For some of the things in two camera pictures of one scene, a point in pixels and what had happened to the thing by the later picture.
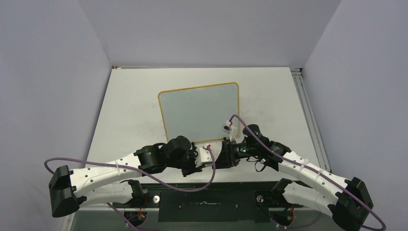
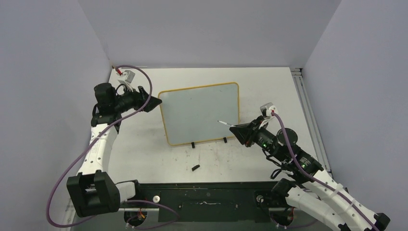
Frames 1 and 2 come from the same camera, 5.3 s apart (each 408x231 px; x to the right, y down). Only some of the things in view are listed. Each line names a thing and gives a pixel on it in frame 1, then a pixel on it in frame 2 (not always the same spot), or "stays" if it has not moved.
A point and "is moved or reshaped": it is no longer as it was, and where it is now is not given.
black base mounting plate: x=209 y=201 stays
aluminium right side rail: x=305 y=98 stays
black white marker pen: x=206 y=164 is moved or reshaped
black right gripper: x=227 y=158 to x=246 y=132
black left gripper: x=192 y=168 to x=139 y=98
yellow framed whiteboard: x=199 y=113 stays
